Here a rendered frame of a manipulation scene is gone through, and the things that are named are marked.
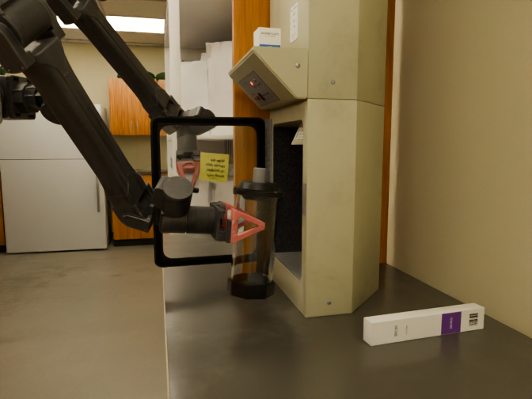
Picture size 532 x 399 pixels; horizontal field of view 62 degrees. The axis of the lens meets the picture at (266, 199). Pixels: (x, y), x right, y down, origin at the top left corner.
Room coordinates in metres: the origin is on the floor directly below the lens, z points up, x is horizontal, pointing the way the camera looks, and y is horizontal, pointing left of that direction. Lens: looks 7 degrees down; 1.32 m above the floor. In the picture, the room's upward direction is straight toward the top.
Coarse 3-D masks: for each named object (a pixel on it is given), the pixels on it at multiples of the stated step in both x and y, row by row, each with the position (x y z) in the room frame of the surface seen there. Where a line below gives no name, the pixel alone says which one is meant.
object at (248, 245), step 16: (272, 192) 0.89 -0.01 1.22; (240, 208) 0.90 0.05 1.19; (256, 208) 0.89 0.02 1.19; (272, 208) 0.90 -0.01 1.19; (240, 224) 0.90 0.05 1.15; (272, 224) 0.90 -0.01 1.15; (240, 240) 0.90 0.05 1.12; (256, 240) 0.89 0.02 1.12; (272, 240) 0.91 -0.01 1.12; (240, 256) 0.89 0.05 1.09; (256, 256) 0.89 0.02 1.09; (272, 256) 0.91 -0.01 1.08; (240, 272) 0.89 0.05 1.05; (256, 272) 0.89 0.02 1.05; (272, 272) 0.92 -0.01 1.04
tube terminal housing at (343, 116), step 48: (288, 0) 1.07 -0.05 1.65; (336, 0) 0.94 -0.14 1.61; (384, 0) 1.10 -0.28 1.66; (336, 48) 0.94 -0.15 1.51; (384, 48) 1.11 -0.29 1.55; (336, 96) 0.94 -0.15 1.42; (384, 96) 1.12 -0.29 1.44; (336, 144) 0.94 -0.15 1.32; (336, 192) 0.95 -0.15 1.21; (336, 240) 0.95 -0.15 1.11; (288, 288) 1.05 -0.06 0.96; (336, 288) 0.95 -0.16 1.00
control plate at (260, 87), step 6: (252, 72) 1.02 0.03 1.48; (246, 78) 1.09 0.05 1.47; (252, 78) 1.06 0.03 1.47; (258, 78) 1.02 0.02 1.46; (240, 84) 1.18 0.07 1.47; (246, 84) 1.13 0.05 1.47; (258, 84) 1.05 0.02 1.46; (264, 84) 1.01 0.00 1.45; (246, 90) 1.18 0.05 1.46; (252, 90) 1.14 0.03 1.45; (258, 90) 1.09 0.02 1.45; (264, 90) 1.05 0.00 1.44; (270, 90) 1.02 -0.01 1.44; (252, 96) 1.18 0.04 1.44; (258, 96) 1.13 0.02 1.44; (270, 96) 1.05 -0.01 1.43; (276, 96) 1.02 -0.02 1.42; (258, 102) 1.18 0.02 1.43; (264, 102) 1.14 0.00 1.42; (270, 102) 1.10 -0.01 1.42
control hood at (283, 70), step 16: (256, 48) 0.90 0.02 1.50; (272, 48) 0.91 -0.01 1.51; (288, 48) 0.92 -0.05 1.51; (304, 48) 0.93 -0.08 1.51; (240, 64) 1.05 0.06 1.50; (256, 64) 0.95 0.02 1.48; (272, 64) 0.91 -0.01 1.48; (288, 64) 0.92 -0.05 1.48; (304, 64) 0.93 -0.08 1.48; (240, 80) 1.16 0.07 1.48; (272, 80) 0.95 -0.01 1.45; (288, 80) 0.92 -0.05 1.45; (304, 80) 0.93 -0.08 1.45; (288, 96) 0.95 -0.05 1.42; (304, 96) 0.93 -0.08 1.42
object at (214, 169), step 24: (168, 144) 1.16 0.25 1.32; (192, 144) 1.17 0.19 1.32; (216, 144) 1.19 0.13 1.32; (240, 144) 1.21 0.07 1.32; (168, 168) 1.16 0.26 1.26; (192, 168) 1.17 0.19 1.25; (216, 168) 1.19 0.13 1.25; (240, 168) 1.21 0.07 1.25; (216, 192) 1.19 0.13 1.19; (168, 240) 1.16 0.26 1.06; (192, 240) 1.17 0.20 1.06
